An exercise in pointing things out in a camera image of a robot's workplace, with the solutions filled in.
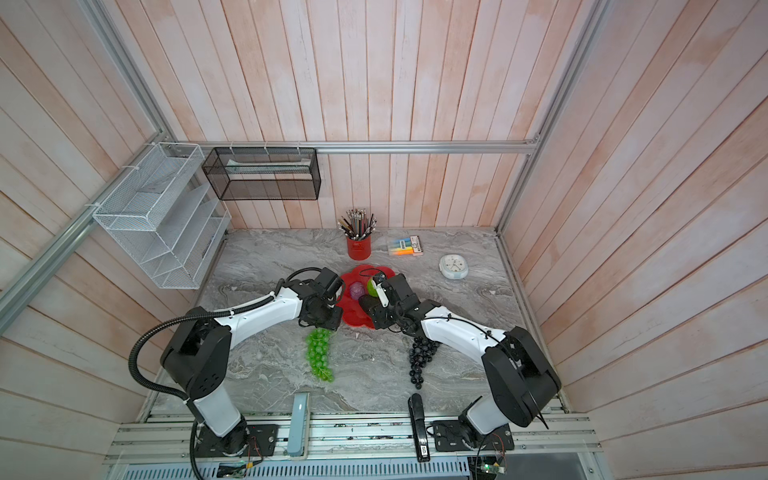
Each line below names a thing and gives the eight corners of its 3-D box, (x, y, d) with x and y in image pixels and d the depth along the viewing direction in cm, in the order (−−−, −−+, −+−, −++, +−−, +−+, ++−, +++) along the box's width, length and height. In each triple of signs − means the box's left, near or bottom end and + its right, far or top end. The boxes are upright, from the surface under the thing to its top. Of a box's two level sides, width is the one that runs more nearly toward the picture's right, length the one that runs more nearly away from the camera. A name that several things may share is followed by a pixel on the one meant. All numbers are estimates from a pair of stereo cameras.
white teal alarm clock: (440, 279, 107) (441, 275, 105) (437, 259, 113) (438, 254, 111) (468, 279, 107) (470, 275, 105) (463, 259, 113) (465, 254, 111)
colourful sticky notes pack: (388, 255, 115) (388, 252, 113) (388, 239, 121) (388, 235, 119) (422, 255, 115) (422, 252, 113) (420, 239, 121) (420, 235, 119)
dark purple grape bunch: (397, 377, 86) (398, 372, 82) (415, 338, 93) (417, 332, 90) (420, 390, 83) (422, 385, 80) (437, 349, 91) (440, 343, 87)
